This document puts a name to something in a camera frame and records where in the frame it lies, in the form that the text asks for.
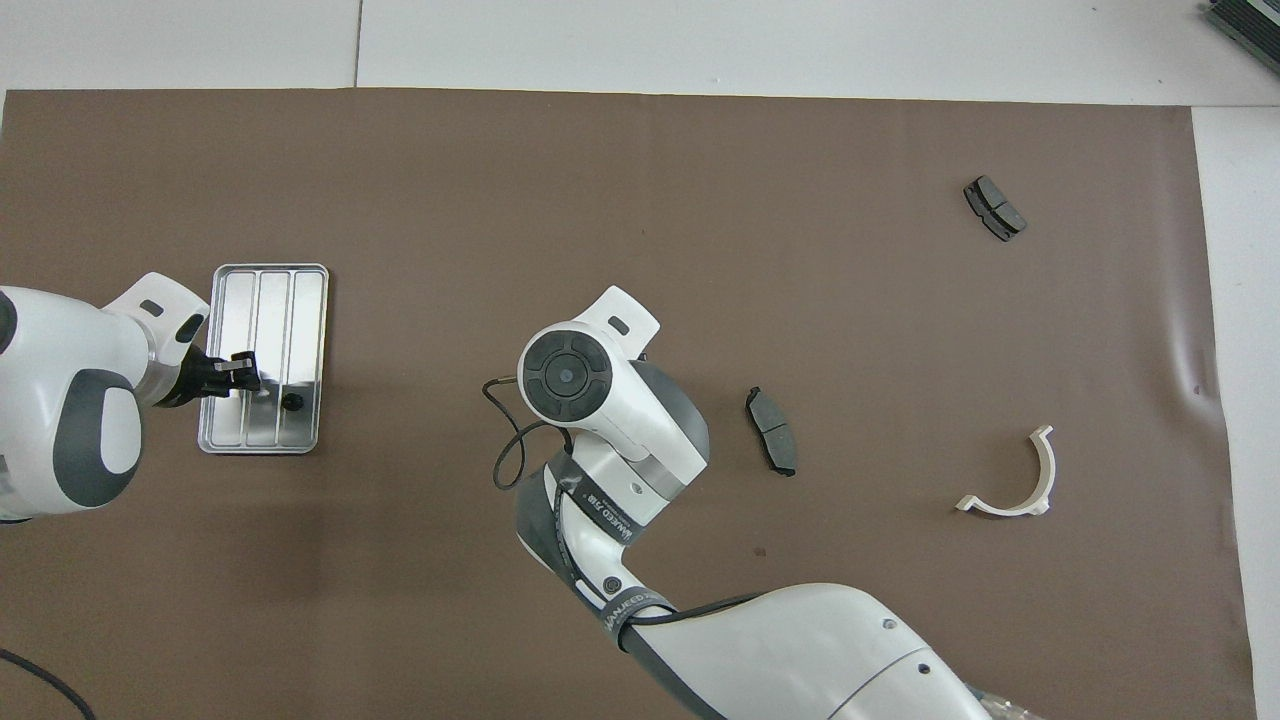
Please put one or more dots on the black ribbed device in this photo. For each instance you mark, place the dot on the black ribbed device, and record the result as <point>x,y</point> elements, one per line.
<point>1250,25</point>

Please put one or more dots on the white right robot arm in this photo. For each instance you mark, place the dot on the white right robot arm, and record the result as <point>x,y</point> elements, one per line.
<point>800,650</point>

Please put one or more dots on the dark grey brake pad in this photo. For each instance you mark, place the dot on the dark grey brake pad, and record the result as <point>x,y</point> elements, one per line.
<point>995,208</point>
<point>772,430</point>

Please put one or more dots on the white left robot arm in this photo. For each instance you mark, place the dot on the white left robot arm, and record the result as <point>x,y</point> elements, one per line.
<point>50,400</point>

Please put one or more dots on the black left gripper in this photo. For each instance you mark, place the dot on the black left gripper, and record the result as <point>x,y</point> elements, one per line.
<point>195,378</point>

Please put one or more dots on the brown table mat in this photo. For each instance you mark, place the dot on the brown table mat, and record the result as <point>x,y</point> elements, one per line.
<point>640,200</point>

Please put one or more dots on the silver metal tray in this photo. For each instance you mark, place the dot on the silver metal tray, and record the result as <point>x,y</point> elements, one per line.
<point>270,320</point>

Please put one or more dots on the white curved plastic bracket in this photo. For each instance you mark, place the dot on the white curved plastic bracket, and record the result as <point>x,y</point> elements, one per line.
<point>1045,470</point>

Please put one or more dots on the small black bearing gear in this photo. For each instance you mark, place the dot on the small black bearing gear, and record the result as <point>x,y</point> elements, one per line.
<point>293,401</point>

